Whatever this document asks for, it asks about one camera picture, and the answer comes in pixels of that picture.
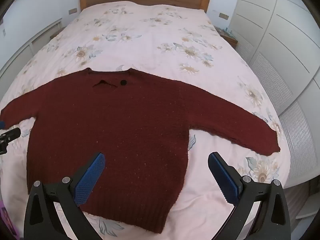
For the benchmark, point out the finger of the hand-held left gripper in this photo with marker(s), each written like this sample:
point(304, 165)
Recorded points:
point(11, 133)

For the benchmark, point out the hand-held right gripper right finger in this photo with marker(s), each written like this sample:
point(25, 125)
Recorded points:
point(223, 177)

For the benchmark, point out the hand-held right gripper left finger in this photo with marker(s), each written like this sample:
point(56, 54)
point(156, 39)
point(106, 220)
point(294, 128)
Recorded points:
point(90, 177)

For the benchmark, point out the dark red knit sweater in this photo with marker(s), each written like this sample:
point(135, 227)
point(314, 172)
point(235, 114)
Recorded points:
point(125, 130)

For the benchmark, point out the purple printed object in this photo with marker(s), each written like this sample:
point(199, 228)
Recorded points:
point(5, 217)

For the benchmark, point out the wooden nightstand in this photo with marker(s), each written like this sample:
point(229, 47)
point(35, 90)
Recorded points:
point(56, 33)
point(228, 38)

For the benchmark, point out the pink floral bedspread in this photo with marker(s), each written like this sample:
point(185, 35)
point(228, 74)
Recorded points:
point(150, 42)

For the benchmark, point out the white wardrobe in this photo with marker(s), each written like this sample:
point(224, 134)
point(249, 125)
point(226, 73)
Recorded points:
point(287, 42)

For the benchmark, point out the brown wall switch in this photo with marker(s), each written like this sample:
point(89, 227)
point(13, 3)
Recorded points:
point(224, 16)
point(73, 11)

